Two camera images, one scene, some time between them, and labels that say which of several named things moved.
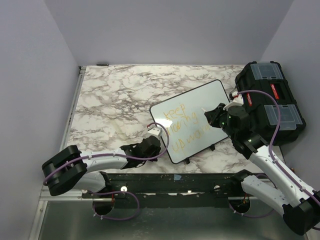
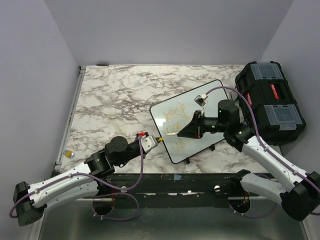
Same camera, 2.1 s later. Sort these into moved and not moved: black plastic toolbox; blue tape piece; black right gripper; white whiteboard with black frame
Moved: black right gripper
Not moved: white whiteboard with black frame; blue tape piece; black plastic toolbox
